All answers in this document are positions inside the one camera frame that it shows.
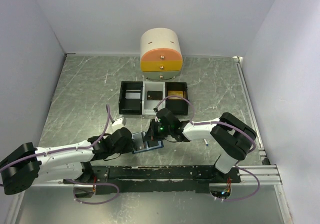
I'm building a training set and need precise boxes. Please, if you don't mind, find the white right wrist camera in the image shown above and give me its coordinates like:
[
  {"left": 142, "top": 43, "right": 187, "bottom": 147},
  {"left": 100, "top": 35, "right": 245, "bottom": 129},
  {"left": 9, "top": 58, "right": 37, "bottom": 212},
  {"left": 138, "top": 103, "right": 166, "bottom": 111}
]
[{"left": 153, "top": 107, "right": 160, "bottom": 116}]

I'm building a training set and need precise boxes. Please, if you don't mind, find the blue leather card holder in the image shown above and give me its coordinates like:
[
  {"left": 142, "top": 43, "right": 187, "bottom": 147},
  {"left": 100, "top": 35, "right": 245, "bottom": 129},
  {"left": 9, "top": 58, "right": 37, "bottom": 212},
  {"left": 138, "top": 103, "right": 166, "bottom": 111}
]
[{"left": 132, "top": 131, "right": 164, "bottom": 154}]

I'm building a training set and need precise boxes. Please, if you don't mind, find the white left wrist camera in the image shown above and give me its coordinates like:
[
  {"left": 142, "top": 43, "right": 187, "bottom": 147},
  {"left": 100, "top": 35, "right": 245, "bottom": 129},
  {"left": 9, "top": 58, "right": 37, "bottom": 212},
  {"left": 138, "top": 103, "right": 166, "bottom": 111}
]
[{"left": 111, "top": 117, "right": 127, "bottom": 130}]

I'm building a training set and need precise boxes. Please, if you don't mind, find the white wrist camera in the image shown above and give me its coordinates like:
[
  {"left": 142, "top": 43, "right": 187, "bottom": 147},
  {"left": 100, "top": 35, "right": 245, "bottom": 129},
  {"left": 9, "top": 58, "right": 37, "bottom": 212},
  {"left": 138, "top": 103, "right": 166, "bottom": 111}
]
[
  {"left": 153, "top": 107, "right": 160, "bottom": 116},
  {"left": 111, "top": 117, "right": 127, "bottom": 130}
]

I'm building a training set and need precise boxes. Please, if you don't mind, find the gold card in tray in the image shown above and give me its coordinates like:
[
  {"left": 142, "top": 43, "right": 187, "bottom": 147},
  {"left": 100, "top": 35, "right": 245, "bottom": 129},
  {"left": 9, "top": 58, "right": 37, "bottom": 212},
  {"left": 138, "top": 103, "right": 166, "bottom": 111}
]
[{"left": 166, "top": 90, "right": 186, "bottom": 99}]

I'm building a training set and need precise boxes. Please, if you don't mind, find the black tray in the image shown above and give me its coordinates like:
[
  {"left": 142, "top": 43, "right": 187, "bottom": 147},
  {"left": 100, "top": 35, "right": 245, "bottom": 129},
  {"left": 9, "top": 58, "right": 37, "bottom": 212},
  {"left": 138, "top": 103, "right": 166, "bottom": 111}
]
[
  {"left": 165, "top": 82, "right": 189, "bottom": 116},
  {"left": 118, "top": 81, "right": 143, "bottom": 115}
]

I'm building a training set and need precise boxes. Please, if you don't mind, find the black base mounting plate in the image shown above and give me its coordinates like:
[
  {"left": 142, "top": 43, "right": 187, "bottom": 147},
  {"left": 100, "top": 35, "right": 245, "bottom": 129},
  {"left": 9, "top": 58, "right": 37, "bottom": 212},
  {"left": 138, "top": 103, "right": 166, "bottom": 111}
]
[{"left": 73, "top": 165, "right": 241, "bottom": 193}]

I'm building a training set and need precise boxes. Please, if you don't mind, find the black right tray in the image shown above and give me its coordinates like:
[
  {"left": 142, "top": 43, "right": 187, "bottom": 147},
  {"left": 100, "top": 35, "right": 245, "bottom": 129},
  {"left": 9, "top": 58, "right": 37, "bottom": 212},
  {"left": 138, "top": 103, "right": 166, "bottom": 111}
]
[{"left": 165, "top": 82, "right": 189, "bottom": 116}]

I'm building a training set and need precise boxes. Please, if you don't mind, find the gold card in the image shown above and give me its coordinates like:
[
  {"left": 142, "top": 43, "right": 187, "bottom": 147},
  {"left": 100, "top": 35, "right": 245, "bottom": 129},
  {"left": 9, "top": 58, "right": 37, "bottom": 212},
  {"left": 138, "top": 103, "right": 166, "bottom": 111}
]
[{"left": 166, "top": 90, "right": 186, "bottom": 99}]

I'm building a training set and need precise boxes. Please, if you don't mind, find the black left tray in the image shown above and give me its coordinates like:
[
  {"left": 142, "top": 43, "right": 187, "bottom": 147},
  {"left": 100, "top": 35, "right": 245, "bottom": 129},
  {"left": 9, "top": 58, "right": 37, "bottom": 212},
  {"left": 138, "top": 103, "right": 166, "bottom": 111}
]
[{"left": 118, "top": 81, "right": 143, "bottom": 115}]

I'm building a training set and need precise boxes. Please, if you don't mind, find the round three-drawer storage box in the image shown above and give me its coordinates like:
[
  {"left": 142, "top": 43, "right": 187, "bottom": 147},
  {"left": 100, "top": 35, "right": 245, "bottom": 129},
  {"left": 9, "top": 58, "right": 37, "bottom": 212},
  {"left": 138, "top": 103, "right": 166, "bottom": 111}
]
[{"left": 140, "top": 28, "right": 183, "bottom": 80}]

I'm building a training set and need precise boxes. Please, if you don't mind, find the black card from holder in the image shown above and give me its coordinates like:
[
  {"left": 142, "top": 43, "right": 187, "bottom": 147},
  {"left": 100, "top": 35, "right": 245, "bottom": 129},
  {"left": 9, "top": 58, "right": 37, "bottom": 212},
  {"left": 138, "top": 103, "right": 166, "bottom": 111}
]
[{"left": 132, "top": 132, "right": 145, "bottom": 152}]

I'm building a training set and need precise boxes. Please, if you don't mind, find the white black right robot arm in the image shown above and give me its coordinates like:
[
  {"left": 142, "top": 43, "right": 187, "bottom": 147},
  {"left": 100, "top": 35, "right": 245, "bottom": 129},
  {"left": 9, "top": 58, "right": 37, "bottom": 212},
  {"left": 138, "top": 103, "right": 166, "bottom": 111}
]
[{"left": 143, "top": 108, "right": 257, "bottom": 183}]

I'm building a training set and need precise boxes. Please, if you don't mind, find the black card in tray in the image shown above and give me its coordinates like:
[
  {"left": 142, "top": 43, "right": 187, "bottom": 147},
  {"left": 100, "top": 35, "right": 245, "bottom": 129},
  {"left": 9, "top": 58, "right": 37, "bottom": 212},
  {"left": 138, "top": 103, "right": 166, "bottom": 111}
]
[{"left": 146, "top": 91, "right": 163, "bottom": 101}]

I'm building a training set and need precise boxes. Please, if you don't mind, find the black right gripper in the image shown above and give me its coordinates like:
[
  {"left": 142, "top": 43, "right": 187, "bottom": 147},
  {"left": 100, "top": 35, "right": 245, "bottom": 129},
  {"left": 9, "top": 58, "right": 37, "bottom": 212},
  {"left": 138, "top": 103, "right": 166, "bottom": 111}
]
[{"left": 142, "top": 119, "right": 172, "bottom": 142}]

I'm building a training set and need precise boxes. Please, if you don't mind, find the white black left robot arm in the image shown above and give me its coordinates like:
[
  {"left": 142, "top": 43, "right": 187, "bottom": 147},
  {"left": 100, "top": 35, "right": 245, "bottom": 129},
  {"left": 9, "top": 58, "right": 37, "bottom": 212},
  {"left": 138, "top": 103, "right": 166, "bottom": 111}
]
[{"left": 0, "top": 127, "right": 133, "bottom": 195}]

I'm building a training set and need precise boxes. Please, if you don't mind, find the silver card in tray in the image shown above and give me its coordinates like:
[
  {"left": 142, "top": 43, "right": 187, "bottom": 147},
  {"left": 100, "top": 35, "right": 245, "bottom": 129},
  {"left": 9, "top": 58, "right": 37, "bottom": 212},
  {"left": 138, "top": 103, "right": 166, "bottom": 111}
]
[{"left": 125, "top": 90, "right": 141, "bottom": 99}]

